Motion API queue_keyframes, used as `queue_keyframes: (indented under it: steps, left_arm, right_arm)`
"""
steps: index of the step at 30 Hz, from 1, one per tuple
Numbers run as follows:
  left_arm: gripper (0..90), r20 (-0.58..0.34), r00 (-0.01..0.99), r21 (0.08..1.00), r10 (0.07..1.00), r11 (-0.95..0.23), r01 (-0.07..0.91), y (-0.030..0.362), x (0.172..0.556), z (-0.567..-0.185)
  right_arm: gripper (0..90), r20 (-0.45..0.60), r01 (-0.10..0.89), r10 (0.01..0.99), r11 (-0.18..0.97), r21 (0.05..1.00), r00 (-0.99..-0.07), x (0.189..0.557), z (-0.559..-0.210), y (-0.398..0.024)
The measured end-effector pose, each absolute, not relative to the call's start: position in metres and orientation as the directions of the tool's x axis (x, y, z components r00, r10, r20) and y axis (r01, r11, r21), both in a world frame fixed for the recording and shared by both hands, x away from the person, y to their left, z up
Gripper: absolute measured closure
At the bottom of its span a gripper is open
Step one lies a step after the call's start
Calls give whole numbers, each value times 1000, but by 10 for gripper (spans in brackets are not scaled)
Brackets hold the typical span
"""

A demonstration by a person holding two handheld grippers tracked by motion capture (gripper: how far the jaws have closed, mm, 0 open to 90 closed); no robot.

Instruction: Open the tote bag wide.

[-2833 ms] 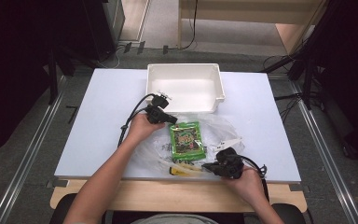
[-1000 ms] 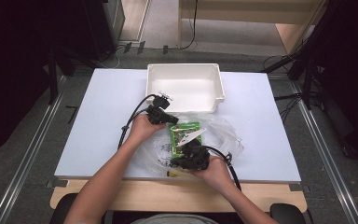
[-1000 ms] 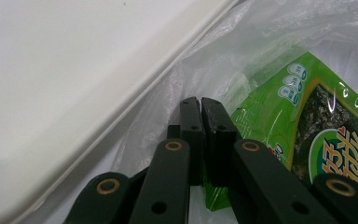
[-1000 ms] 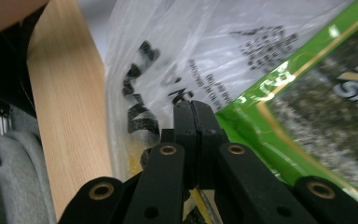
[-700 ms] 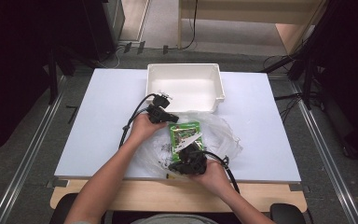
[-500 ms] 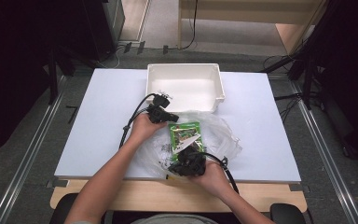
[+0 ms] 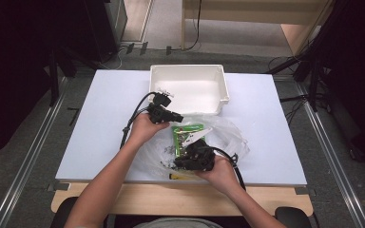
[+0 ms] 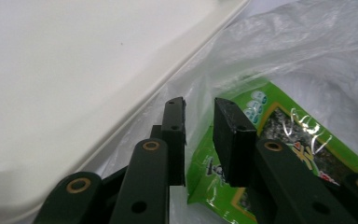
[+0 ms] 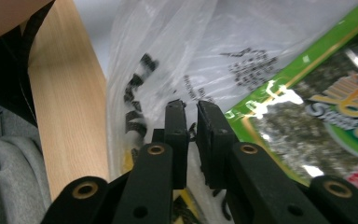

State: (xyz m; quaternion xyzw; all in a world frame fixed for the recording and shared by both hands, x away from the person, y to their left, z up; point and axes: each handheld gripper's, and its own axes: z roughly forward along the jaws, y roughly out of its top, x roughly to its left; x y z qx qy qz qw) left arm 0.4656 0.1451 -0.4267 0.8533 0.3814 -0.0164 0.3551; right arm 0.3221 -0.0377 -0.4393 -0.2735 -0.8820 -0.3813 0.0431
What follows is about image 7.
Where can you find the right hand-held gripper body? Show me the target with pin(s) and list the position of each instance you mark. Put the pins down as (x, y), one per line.
(199, 156)

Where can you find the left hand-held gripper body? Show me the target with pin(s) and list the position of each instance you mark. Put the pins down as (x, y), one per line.
(159, 112)

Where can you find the green snack packet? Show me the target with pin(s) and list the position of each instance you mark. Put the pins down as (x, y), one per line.
(183, 134)

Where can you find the white plastic bin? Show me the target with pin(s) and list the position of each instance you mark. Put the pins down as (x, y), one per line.
(190, 88)

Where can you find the clear plastic bag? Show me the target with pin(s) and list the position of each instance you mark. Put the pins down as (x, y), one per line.
(228, 136)

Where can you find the person's left hand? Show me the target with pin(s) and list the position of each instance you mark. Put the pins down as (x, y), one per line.
(142, 131)

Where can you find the person's right hand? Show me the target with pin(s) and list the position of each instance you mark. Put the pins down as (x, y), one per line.
(223, 175)

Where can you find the yellow black label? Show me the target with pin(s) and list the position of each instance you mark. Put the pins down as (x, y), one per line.
(179, 176)

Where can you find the wooden table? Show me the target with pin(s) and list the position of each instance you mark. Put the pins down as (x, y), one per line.
(177, 198)

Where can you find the person's grey shirt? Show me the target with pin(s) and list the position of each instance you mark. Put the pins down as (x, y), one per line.
(177, 223)

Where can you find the black floor tape strip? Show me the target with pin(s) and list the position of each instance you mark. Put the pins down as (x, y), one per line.
(73, 115)

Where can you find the black cabinet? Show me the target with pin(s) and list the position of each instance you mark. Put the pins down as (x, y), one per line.
(107, 28)

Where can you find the black chair armrest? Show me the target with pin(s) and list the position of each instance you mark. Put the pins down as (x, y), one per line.
(63, 212)
(293, 217)

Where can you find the light wooden shelf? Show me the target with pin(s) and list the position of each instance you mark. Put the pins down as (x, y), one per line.
(253, 14)

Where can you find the black tripod stand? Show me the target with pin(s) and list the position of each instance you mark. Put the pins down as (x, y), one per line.
(313, 79)

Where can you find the metal floor rail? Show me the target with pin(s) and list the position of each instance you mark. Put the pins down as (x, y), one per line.
(28, 152)
(332, 152)

